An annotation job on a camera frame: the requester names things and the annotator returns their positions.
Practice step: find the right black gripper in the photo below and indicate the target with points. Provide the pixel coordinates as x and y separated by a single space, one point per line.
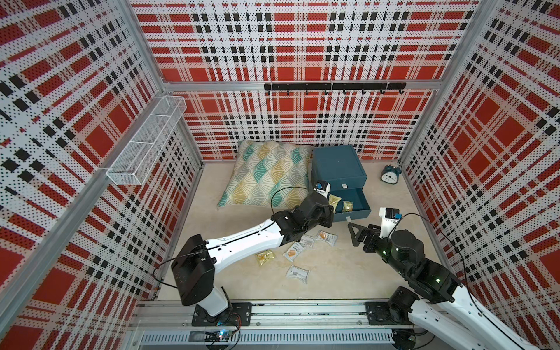
372 231

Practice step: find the yellow cookie packet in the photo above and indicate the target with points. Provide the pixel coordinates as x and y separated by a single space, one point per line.
348 206
264 257
334 201

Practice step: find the teal three-drawer cabinet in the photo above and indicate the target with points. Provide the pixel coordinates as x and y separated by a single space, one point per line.
341 167

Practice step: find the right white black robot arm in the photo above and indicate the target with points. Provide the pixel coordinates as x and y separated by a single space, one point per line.
434 298

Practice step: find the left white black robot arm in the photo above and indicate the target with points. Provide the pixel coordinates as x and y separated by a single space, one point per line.
200 260

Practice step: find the white cookie packet right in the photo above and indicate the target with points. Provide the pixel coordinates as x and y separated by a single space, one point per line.
326 237

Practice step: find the white cookie packet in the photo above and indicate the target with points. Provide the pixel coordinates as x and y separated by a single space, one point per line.
307 241
298 273
294 251
326 237

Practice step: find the white cookie packet centre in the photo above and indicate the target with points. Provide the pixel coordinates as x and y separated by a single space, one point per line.
307 241

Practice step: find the white cookie packet middle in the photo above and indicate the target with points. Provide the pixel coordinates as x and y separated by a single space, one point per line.
294 251

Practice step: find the teal alarm clock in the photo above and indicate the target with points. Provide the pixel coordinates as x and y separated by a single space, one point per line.
391 174

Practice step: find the white cookie packet bottom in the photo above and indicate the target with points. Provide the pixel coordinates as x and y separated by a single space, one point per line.
298 273

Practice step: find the patterned green yellow pillow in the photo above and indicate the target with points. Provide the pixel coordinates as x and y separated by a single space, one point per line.
269 174

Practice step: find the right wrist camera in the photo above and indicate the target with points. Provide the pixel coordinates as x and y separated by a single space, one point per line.
390 220

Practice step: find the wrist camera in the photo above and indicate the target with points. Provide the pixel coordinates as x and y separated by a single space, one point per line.
390 220
322 188

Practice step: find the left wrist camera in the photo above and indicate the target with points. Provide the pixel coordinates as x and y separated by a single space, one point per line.
322 188

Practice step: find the black wall hook rail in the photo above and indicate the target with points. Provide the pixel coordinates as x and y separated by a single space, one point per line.
325 87

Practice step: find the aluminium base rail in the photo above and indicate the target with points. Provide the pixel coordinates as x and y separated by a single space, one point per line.
275 323

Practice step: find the white wire mesh basket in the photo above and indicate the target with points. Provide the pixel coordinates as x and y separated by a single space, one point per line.
137 160

